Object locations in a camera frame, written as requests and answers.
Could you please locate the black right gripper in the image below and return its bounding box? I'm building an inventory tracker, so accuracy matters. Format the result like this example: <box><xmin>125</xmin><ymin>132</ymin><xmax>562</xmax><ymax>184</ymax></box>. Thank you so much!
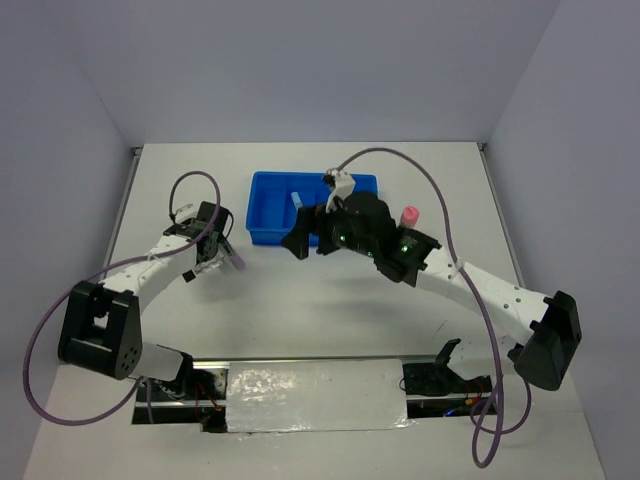
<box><xmin>281</xmin><ymin>200</ymin><xmax>376</xmax><ymax>258</ymax></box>

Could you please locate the purple highlighter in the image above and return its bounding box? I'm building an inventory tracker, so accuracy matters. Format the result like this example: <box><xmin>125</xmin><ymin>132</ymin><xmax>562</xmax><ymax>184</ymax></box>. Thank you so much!
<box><xmin>228</xmin><ymin>252</ymin><xmax>246</xmax><ymax>271</ymax></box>

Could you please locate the light blue highlighter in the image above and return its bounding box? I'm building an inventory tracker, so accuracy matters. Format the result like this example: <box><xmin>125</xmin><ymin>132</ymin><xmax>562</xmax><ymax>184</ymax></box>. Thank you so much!
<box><xmin>290</xmin><ymin>191</ymin><xmax>303</xmax><ymax>210</ymax></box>

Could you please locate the pink capped glue stick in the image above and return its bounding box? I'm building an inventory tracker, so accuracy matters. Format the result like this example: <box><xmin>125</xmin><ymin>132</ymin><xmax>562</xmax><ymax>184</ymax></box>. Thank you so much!
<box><xmin>399</xmin><ymin>206</ymin><xmax>420</xmax><ymax>228</ymax></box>

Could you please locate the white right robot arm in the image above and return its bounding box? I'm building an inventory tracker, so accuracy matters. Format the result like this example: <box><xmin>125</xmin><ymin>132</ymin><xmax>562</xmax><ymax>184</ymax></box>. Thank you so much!
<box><xmin>281</xmin><ymin>192</ymin><xmax>582</xmax><ymax>391</ymax></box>

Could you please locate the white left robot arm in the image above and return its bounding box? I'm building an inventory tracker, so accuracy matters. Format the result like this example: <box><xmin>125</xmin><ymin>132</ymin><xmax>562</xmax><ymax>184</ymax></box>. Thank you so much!
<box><xmin>58</xmin><ymin>201</ymin><xmax>233</xmax><ymax>399</ymax></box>

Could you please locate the blue compartment tray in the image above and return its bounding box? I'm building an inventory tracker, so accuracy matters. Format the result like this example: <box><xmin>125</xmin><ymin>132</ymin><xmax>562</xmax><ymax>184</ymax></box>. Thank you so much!
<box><xmin>244</xmin><ymin>170</ymin><xmax>379</xmax><ymax>249</ymax></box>

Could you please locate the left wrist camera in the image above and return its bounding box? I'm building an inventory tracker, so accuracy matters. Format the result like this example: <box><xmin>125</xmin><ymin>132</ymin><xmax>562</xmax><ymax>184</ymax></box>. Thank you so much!
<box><xmin>169</xmin><ymin>203</ymin><xmax>199</xmax><ymax>224</ymax></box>

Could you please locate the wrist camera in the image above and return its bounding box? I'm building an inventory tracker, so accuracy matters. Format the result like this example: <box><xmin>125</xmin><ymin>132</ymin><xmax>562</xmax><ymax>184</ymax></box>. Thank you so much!
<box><xmin>169</xmin><ymin>203</ymin><xmax>199</xmax><ymax>224</ymax></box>
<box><xmin>323</xmin><ymin>168</ymin><xmax>355</xmax><ymax>213</ymax></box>

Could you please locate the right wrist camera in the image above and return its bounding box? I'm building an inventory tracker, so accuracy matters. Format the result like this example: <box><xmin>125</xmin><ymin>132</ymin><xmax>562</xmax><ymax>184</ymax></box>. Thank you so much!
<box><xmin>323</xmin><ymin>168</ymin><xmax>355</xmax><ymax>213</ymax></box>

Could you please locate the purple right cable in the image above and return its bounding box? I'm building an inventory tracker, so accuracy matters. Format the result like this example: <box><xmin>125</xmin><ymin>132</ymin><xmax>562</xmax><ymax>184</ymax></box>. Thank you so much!
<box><xmin>337</xmin><ymin>147</ymin><xmax>532</xmax><ymax>469</ymax></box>

